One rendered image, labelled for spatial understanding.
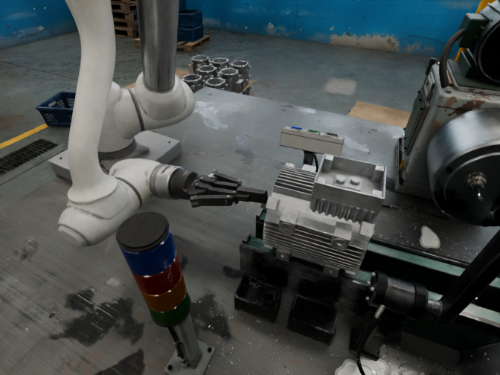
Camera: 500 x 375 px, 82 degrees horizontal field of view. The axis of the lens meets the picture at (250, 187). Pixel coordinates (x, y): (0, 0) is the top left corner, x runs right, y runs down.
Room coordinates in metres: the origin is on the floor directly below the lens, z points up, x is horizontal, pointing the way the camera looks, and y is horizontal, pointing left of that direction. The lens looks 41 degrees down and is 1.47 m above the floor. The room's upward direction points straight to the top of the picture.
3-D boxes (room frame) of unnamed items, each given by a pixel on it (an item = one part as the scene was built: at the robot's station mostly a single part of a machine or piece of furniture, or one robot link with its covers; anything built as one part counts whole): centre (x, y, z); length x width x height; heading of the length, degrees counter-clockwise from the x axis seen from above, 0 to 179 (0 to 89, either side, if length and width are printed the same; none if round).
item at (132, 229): (0.22, 0.13, 1.01); 0.08 x 0.08 x 0.42; 68
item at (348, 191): (0.42, -0.19, 1.11); 0.12 x 0.11 x 0.07; 68
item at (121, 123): (0.92, 0.50, 1.02); 0.18 x 0.16 x 0.22; 120
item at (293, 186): (0.43, -0.15, 1.01); 0.20 x 0.19 x 0.19; 68
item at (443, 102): (0.86, -0.71, 0.99); 0.35 x 0.31 x 0.37; 158
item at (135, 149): (0.90, 0.52, 0.89); 0.22 x 0.18 x 0.06; 144
